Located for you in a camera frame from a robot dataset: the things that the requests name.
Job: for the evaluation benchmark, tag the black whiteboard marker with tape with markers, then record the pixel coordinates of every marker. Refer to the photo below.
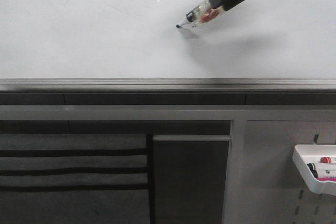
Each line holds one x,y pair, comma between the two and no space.
201,14

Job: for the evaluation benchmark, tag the dark grey panel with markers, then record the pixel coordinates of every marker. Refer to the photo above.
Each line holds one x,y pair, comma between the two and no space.
190,178

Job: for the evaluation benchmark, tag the white plastic tray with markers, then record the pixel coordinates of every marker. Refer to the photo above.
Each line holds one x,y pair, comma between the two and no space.
304,154

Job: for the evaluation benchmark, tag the black capped marker in tray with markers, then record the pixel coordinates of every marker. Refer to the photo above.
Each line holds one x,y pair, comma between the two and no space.
322,170

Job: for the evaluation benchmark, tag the red capped marker in tray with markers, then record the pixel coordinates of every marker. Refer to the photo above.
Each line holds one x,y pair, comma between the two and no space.
328,160

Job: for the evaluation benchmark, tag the grey pegboard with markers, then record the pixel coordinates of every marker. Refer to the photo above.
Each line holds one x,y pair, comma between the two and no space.
262,183

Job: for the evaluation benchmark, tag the pink item in tray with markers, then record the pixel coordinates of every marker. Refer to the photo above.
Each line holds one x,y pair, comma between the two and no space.
327,179

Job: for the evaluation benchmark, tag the grey fabric pocket organizer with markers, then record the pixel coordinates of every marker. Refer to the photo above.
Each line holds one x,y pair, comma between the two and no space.
76,178

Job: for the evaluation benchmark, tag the white whiteboard with aluminium frame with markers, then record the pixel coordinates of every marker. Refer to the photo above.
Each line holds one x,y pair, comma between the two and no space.
278,39

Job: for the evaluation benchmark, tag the grey horizontal rail beam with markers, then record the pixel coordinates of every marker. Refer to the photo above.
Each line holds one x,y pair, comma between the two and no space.
168,112

